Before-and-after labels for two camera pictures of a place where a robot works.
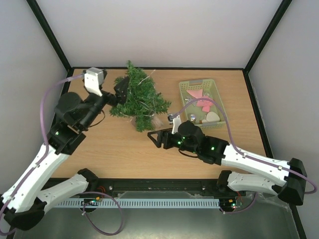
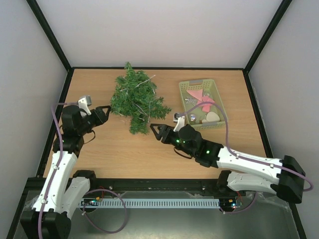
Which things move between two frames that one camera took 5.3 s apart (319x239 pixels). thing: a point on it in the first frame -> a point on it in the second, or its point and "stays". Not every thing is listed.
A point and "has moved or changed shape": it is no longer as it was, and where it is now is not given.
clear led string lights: (151, 106) has moved or changed shape
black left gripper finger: (120, 90) -> (101, 114)
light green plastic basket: (204, 113) stays
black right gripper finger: (160, 139) -> (163, 130)
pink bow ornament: (205, 103) stays
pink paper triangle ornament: (196, 93) stays
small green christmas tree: (144, 104) stays
